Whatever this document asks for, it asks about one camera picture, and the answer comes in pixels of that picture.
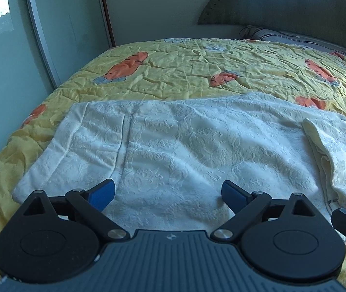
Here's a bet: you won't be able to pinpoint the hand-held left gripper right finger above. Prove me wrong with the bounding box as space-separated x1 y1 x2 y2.
211 180 321 240

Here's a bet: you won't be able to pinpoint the yellow carrot print quilt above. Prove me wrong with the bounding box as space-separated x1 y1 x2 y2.
0 36 346 283

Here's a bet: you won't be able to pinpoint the grey-green padded headboard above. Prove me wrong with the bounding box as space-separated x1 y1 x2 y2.
197 0 346 54

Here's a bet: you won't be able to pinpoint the white textured pants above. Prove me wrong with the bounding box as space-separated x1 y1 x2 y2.
12 91 346 245

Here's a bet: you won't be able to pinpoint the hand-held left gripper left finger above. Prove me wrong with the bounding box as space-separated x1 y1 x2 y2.
22 178 131 243

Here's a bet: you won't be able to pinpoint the grey patterned pillow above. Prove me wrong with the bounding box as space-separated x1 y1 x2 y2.
240 24 346 55

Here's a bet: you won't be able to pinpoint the green glass wardrobe door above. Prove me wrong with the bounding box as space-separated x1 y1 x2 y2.
23 0 113 89
0 0 53 186

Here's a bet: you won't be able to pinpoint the brown wooden wardrobe edge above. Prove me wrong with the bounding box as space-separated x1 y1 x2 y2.
97 0 117 47

